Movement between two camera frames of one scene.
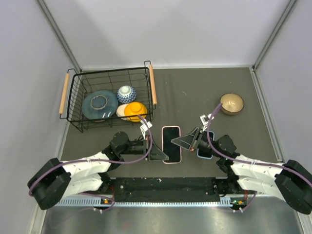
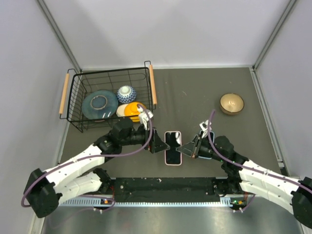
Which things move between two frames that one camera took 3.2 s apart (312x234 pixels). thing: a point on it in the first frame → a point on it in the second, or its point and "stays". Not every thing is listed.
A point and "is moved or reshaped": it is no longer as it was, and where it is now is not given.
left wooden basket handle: (65, 93) stays
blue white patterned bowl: (126, 94) stays
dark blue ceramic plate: (99, 105) stays
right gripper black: (187, 141) → (191, 148)
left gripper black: (156, 154) → (159, 145)
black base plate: (167, 189) stays
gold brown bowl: (233, 104) stays
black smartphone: (171, 149) is moved or reshaped
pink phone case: (172, 150) is moved or reshaped
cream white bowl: (120, 111) stays
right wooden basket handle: (154, 100) stays
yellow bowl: (135, 107) stays
